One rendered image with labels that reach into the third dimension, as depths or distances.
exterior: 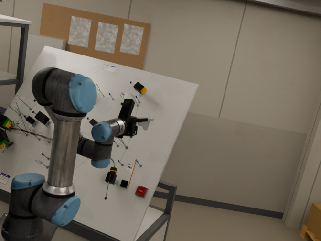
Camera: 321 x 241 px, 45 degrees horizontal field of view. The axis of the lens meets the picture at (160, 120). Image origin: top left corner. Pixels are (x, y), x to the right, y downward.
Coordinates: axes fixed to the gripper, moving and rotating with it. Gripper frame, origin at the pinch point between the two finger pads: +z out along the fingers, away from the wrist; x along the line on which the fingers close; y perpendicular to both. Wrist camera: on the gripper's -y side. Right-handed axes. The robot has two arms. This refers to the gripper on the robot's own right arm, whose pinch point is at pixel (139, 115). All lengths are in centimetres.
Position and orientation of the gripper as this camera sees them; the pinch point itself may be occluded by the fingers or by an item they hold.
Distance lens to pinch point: 181.7
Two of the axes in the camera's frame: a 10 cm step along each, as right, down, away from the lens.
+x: 9.1, 1.4, -3.9
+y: -0.7, 9.8, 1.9
